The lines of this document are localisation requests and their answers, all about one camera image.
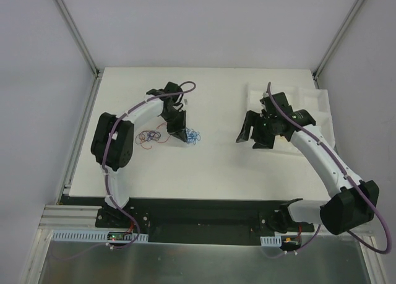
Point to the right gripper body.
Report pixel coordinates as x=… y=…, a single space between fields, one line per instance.
x=258 y=129

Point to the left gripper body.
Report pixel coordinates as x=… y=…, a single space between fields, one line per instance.
x=176 y=125

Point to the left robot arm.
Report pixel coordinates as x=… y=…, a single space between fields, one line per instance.
x=113 y=140

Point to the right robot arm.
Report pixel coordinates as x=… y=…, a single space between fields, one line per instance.
x=352 y=200

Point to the white foam compartment tray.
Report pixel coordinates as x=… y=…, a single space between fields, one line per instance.
x=315 y=101

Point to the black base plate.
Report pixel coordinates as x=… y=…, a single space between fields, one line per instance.
x=240 y=237

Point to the left aluminium frame post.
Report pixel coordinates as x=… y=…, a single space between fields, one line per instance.
x=77 y=37

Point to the right white cable duct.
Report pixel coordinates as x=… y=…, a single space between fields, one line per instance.
x=271 y=241

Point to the white cable duct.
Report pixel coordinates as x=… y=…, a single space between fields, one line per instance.
x=271 y=241
x=89 y=236

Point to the aluminium front rail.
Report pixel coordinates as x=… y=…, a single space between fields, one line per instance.
x=68 y=216

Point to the left white cable duct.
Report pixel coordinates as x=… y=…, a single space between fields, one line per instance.
x=89 y=236

